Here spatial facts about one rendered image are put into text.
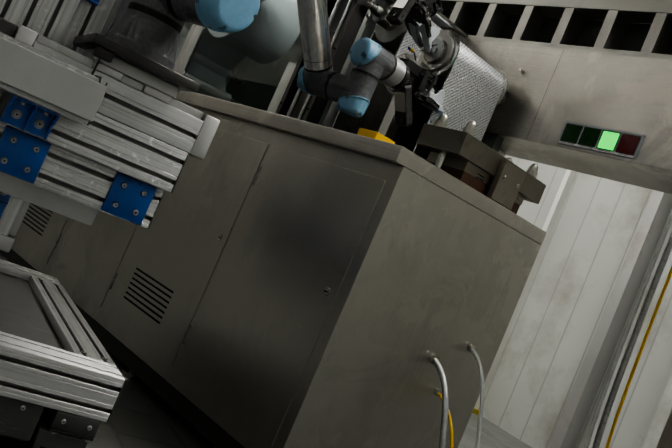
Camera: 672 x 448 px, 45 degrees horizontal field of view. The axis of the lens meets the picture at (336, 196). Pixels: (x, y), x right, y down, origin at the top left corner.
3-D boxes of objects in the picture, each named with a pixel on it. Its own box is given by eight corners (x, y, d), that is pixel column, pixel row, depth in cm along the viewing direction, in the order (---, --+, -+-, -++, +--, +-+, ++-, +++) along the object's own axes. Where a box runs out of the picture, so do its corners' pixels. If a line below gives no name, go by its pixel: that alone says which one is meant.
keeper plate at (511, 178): (485, 196, 218) (501, 159, 219) (505, 208, 225) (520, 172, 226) (492, 198, 217) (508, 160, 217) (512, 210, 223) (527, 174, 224)
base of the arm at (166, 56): (110, 41, 156) (131, -5, 157) (94, 42, 169) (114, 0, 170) (179, 76, 163) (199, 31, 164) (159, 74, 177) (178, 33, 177)
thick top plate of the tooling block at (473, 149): (415, 143, 220) (424, 122, 220) (496, 192, 246) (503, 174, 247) (458, 153, 208) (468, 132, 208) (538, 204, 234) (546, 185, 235)
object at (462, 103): (423, 131, 227) (449, 71, 228) (471, 161, 242) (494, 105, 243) (425, 131, 226) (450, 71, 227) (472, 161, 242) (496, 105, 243)
